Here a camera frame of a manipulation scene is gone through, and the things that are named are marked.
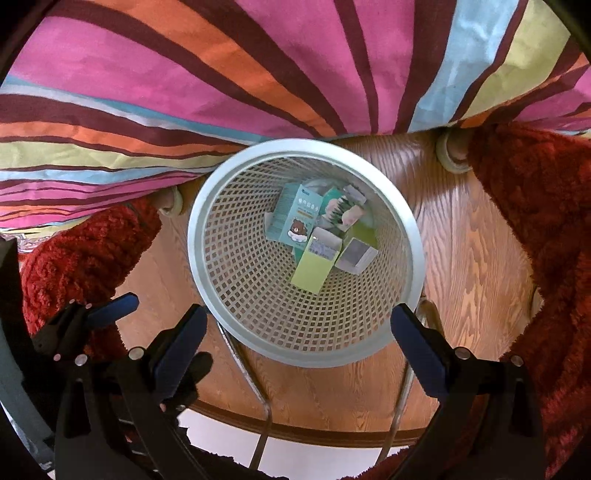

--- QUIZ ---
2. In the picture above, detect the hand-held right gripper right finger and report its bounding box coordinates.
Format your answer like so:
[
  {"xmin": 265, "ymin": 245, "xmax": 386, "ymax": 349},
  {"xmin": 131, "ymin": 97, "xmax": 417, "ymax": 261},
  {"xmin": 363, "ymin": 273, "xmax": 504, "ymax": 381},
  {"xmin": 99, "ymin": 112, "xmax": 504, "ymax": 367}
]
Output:
[{"xmin": 390, "ymin": 304, "xmax": 548, "ymax": 480}]

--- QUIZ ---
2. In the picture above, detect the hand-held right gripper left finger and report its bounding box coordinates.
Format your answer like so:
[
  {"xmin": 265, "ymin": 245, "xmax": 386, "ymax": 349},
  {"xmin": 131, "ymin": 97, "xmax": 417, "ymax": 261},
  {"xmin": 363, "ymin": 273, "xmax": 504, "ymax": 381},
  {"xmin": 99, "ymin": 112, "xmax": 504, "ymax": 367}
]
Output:
[{"xmin": 55, "ymin": 305, "xmax": 208, "ymax": 480}]

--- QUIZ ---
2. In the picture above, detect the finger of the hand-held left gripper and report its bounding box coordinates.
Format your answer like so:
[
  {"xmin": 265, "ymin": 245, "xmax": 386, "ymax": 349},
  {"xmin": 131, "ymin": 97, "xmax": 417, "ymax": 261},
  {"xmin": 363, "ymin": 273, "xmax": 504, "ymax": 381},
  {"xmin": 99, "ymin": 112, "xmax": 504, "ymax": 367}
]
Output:
[
  {"xmin": 159, "ymin": 352, "xmax": 214, "ymax": 414},
  {"xmin": 32, "ymin": 293, "xmax": 140, "ymax": 364}
]

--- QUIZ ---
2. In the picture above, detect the grey mesh waste basket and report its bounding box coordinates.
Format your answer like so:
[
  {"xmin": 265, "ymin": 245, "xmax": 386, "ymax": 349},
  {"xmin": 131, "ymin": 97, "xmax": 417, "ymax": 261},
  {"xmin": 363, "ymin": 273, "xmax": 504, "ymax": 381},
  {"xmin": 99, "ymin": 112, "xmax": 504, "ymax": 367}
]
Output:
[{"xmin": 187, "ymin": 138, "xmax": 426, "ymax": 368}]

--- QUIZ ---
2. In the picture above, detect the white carton box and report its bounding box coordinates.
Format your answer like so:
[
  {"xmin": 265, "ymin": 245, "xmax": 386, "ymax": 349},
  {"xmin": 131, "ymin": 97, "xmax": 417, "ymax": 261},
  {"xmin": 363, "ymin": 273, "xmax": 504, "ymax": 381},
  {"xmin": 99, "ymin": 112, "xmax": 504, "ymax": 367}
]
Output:
[{"xmin": 335, "ymin": 237, "xmax": 379, "ymax": 274}]

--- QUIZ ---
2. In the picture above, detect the large light green box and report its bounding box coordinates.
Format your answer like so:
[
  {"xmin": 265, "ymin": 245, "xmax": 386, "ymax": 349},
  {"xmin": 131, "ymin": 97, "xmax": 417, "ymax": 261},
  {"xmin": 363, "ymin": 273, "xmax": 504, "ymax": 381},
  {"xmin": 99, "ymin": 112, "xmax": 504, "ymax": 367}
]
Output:
[{"xmin": 291, "ymin": 226, "xmax": 345, "ymax": 294}]

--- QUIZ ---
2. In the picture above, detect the green white tissue packet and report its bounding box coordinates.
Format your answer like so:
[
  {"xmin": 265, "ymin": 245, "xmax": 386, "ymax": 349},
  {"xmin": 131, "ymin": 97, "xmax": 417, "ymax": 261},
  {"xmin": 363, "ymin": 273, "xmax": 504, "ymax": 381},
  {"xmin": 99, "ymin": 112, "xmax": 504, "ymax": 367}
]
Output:
[{"xmin": 321, "ymin": 187, "xmax": 368, "ymax": 232}]

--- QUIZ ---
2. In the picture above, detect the teal bear print box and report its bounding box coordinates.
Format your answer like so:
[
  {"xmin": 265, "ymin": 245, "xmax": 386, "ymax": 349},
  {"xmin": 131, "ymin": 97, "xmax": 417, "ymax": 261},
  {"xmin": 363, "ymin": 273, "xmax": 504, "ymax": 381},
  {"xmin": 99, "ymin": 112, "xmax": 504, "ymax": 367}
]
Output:
[{"xmin": 264, "ymin": 182, "xmax": 324, "ymax": 247}]

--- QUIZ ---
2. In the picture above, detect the round bed foot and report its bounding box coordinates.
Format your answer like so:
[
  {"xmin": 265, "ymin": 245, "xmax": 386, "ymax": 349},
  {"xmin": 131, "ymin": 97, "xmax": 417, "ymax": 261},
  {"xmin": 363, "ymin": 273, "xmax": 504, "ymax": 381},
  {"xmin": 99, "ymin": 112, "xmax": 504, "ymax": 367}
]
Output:
[
  {"xmin": 157, "ymin": 187, "xmax": 184, "ymax": 217},
  {"xmin": 434, "ymin": 129, "xmax": 474, "ymax": 174}
]

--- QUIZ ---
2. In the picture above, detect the striped colourful bedsheet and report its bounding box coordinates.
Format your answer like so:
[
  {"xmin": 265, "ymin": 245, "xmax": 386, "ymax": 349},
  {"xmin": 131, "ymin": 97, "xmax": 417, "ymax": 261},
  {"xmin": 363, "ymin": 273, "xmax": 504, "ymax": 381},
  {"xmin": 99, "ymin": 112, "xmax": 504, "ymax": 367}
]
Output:
[{"xmin": 0, "ymin": 0, "xmax": 591, "ymax": 232}]

